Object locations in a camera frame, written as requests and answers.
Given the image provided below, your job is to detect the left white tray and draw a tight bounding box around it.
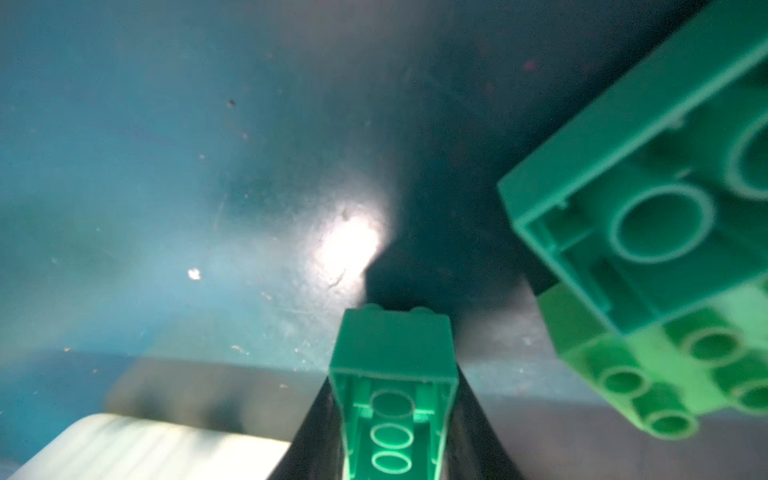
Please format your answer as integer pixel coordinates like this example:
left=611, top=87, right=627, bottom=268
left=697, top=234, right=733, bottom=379
left=10, top=413, right=291, bottom=479

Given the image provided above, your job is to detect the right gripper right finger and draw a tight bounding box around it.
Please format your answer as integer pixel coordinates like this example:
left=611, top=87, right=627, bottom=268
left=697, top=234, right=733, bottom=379
left=443, top=370, right=522, bottom=480

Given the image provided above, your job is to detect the long light green lego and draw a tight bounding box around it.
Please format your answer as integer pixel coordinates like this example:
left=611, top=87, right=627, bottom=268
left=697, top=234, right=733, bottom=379
left=537, top=281, right=767, bottom=440

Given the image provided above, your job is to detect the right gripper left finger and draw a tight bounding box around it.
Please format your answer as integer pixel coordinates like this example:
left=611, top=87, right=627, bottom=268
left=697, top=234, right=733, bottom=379
left=268, top=379, right=345, bottom=480

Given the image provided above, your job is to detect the dark green lego plate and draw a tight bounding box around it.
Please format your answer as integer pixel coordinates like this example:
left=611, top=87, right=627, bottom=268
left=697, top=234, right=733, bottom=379
left=498, top=1, right=767, bottom=334

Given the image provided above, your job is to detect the long dark green lego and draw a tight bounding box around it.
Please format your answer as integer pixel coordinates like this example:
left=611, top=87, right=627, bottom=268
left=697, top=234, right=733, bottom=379
left=329, top=304, right=459, bottom=480

